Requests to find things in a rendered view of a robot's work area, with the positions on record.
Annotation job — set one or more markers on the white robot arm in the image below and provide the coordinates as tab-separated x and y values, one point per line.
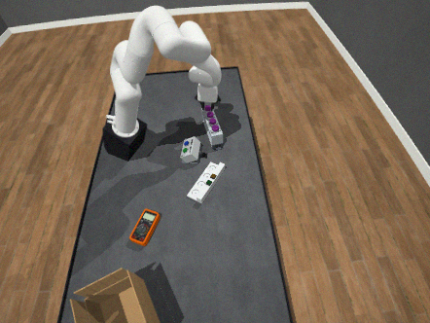
131	59

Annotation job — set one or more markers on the white button panel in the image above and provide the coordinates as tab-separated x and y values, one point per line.
191	151

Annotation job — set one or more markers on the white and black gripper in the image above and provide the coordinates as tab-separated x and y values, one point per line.
205	95

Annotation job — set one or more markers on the orange digital multimeter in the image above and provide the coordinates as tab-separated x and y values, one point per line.
144	228

